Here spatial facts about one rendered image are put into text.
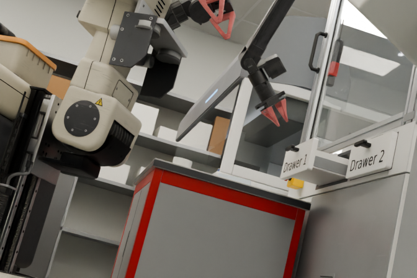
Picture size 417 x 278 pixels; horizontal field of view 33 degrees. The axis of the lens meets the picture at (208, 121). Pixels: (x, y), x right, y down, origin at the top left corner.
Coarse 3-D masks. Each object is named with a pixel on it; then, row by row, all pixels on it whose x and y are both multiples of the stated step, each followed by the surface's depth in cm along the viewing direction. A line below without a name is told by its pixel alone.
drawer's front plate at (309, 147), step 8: (304, 144) 238; (312, 144) 229; (288, 152) 254; (296, 152) 244; (304, 152) 235; (312, 152) 228; (288, 160) 251; (296, 160) 241; (304, 160) 232; (312, 160) 228; (288, 168) 248; (296, 168) 239; (304, 168) 230; (312, 168) 227; (280, 176) 254; (288, 176) 246
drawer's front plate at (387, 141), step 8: (384, 136) 206; (392, 136) 201; (376, 144) 210; (384, 144) 204; (392, 144) 200; (352, 152) 226; (360, 152) 220; (368, 152) 214; (376, 152) 208; (384, 152) 202; (392, 152) 200; (368, 160) 212; (376, 160) 206; (384, 160) 201; (392, 160) 199; (352, 168) 222; (360, 168) 216; (368, 168) 210; (376, 168) 205; (384, 168) 200; (352, 176) 221; (360, 176) 218
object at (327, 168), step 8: (320, 152) 231; (320, 160) 230; (328, 160) 231; (336, 160) 232; (344, 160) 232; (320, 168) 230; (328, 168) 230; (336, 168) 231; (344, 168) 231; (296, 176) 250; (304, 176) 247; (312, 176) 243; (320, 176) 240; (328, 176) 237; (336, 176) 233; (344, 176) 231; (320, 184) 253
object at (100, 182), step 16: (64, 64) 605; (128, 80) 608; (144, 96) 642; (176, 96) 617; (144, 144) 636; (160, 144) 618; (176, 144) 609; (128, 192) 615; (96, 240) 593; (112, 240) 581; (48, 272) 564
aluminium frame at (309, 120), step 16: (336, 0) 302; (336, 16) 299; (320, 64) 297; (320, 80) 292; (416, 80) 200; (416, 96) 197; (416, 112) 194; (304, 128) 294; (368, 128) 224; (384, 128) 211; (336, 144) 248; (352, 144) 233
